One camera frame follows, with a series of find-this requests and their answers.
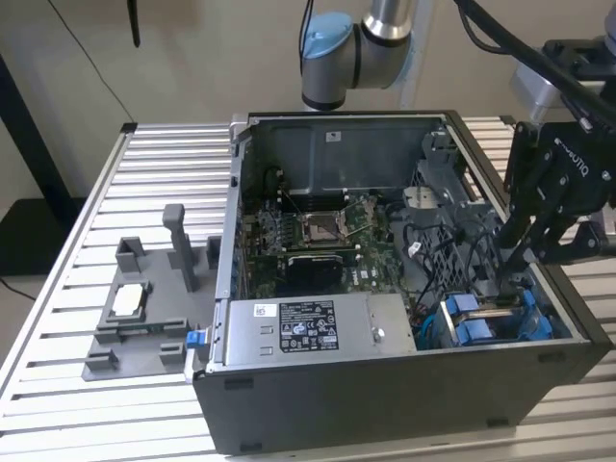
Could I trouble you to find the black antenna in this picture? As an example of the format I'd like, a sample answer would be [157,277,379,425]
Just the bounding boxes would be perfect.
[125,0,141,48]

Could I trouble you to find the metal socket cover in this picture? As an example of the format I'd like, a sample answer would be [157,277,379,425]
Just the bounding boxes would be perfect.
[344,196,382,235]

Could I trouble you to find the thin metal locking lever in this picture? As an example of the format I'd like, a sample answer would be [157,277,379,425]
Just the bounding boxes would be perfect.
[281,187,307,218]

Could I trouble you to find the black wire white connector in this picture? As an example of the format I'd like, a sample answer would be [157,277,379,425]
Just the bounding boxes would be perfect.
[402,223,434,270]

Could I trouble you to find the black disk wire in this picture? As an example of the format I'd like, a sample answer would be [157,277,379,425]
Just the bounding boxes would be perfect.
[469,225,520,307]

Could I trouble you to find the CPU socket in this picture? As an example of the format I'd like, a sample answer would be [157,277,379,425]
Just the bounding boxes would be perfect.
[297,211,346,244]

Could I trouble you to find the multicoloured power wire bundle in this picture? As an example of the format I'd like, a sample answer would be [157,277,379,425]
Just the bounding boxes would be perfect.
[412,296,435,329]

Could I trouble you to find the black graphics card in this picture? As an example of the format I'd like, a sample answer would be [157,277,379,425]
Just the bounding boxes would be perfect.
[283,252,347,295]

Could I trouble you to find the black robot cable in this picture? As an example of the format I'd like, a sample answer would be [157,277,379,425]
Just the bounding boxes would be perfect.
[451,0,608,132]

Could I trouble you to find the silver CPU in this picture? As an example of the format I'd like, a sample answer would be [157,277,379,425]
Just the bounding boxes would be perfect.
[111,284,148,317]

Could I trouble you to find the black PC case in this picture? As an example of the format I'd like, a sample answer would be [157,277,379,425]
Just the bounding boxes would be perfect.
[190,109,612,456]

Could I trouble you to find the blue wire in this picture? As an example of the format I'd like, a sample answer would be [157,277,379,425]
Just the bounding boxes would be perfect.
[416,312,445,350]

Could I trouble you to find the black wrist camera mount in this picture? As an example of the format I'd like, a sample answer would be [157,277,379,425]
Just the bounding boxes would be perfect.
[541,38,616,90]

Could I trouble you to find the green motherboard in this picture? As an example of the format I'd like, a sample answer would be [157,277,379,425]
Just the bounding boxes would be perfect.
[238,190,420,302]

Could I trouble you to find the silver power supply unit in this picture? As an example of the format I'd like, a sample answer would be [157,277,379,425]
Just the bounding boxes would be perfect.
[221,293,418,370]

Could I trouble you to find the black desk leg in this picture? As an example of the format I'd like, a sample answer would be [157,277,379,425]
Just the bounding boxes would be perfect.
[0,52,86,278]

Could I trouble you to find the grey metal drive cage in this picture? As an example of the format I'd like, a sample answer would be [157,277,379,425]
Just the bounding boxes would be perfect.
[392,132,506,297]

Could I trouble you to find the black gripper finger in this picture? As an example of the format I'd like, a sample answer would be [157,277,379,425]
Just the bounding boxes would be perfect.
[527,206,605,267]
[497,120,543,291]

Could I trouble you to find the grey parts rack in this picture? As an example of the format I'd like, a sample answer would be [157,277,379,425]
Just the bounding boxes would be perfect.
[81,204,227,384]

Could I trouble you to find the hard disk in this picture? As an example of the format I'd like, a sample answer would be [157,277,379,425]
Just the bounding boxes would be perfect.
[442,288,553,348]

